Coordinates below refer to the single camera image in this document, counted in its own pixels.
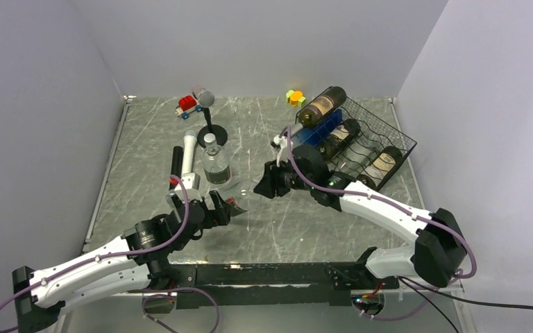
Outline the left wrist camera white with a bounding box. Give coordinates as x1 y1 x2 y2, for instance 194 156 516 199
165 173 202 203

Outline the dark wine bottle black neck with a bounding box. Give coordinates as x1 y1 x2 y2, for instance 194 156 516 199
317 119 361 162

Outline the clear round bottle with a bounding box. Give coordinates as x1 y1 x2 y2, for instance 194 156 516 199
221 179 257 211
201 133 232 185

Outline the black wire wine rack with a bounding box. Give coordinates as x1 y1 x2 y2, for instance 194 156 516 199
296 92 418 191

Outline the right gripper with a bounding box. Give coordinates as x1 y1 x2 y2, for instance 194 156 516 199
253 156 314 200

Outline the clear round bottle front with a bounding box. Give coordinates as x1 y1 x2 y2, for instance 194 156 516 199
221 179 257 211

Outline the clear glass bottle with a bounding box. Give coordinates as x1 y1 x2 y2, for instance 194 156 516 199
338 140 378 175

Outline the yellow green toy block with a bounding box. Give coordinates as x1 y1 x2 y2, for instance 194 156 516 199
285 89 307 108

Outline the red toy block car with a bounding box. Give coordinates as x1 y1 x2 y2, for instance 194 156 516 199
175 95 202 119

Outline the dark green wine bottle front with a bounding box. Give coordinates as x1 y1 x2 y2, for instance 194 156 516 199
356 146 403 190

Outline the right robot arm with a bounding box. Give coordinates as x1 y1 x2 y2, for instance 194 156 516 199
253 146 471 288

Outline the black base bar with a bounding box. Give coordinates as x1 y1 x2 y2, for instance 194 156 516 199
168 262 380 309

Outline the dark wine bottle silver neck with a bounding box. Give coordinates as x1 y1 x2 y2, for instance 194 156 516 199
290 86 347 137

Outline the blue square glass bottle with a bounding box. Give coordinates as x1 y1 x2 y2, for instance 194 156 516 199
291 108 342 147

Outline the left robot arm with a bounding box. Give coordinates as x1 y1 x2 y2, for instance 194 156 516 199
12 190 245 332

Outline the glitter microphone on stand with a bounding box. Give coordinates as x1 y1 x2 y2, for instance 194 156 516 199
192 85 215 108

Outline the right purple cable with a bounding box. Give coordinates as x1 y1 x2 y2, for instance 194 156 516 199
285 126 478 323

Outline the black white handheld microphone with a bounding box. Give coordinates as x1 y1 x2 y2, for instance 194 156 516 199
171 130 197 176

